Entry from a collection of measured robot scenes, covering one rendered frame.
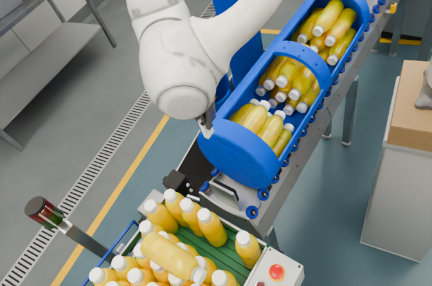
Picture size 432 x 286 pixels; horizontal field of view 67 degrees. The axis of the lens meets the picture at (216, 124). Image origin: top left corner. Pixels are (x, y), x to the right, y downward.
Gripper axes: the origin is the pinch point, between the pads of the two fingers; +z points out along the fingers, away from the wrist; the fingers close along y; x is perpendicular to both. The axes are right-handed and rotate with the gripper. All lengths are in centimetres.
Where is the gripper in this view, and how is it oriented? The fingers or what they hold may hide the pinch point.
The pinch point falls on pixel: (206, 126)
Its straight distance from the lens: 86.8
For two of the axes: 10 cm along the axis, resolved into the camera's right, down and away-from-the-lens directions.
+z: 2.3, 6.2, 7.5
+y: 8.0, 3.2, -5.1
